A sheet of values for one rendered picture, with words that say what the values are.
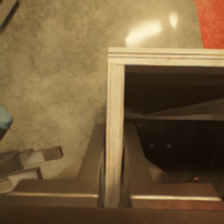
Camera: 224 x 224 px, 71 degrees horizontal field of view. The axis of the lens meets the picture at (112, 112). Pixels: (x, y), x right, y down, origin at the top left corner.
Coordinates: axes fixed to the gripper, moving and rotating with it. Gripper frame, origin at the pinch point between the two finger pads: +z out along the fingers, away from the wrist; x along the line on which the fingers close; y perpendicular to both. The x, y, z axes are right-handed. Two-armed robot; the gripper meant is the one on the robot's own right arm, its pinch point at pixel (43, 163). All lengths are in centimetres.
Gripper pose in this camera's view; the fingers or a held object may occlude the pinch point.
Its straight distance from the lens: 34.8
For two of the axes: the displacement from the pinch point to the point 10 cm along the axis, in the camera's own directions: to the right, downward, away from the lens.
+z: 9.8, -2.1, -0.4
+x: 0.1, -1.2, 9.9
